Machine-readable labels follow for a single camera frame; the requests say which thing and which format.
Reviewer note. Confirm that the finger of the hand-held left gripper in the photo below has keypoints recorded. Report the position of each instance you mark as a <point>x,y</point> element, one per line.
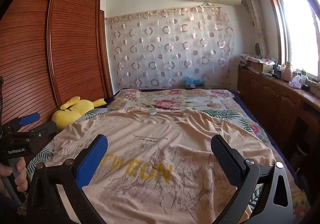
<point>30,119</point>
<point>45,130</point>

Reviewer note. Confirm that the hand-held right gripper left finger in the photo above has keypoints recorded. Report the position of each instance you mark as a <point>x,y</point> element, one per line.
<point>93,161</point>

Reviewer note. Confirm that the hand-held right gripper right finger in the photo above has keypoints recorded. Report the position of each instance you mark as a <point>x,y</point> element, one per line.
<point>225,161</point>

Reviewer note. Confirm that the beige printed t-shirt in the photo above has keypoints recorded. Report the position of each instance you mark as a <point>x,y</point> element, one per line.
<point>155,154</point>

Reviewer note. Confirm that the person's left hand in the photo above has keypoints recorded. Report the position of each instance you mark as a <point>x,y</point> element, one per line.
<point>22,176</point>

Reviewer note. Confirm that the yellow plush toy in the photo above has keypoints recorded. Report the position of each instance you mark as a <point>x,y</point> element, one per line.
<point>72,111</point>

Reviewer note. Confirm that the brown slatted wooden wardrobe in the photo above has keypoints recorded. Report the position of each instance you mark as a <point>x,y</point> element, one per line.
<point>50,51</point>

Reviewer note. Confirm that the brown wooden side cabinet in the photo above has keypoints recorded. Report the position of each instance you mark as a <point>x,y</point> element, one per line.
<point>272,99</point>

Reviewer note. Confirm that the floral leaf print blanket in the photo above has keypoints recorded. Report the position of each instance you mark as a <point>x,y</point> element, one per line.
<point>170,100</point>

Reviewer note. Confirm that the blue toy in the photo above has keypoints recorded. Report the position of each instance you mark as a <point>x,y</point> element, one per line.
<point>193,82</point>

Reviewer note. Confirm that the cardboard box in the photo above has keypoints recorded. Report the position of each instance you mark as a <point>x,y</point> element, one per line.
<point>261,66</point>

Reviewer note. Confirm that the white tissue pack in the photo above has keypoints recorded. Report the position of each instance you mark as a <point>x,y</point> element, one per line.
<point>295,83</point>

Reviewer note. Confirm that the pink jug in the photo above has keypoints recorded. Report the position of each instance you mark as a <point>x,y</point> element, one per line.
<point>287,71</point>

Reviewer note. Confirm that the green cap bottle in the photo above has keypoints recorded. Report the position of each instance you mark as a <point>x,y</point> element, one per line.
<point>303,76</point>

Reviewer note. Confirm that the sheer circle pattern curtain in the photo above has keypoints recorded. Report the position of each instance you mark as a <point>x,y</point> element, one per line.
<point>170,49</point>

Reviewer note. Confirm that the floral window curtain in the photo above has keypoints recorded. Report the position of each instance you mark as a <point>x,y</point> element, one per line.
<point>255,16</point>

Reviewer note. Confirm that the window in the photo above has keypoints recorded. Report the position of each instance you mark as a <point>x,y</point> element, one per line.
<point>297,24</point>

